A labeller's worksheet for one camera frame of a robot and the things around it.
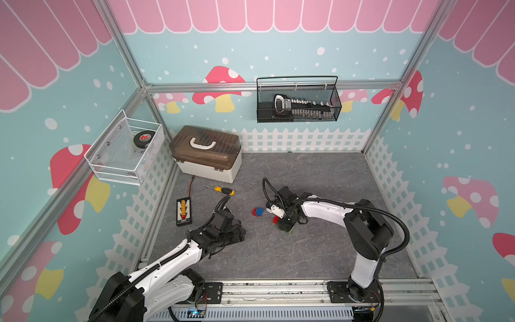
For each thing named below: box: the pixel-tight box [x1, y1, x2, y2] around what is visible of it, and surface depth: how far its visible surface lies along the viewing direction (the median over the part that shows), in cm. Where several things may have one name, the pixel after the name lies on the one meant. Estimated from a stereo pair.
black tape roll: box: [133, 130, 157, 149], surface depth 81 cm
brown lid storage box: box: [168, 125, 243, 184], surface depth 99 cm
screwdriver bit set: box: [272, 93, 332, 122], surface depth 90 cm
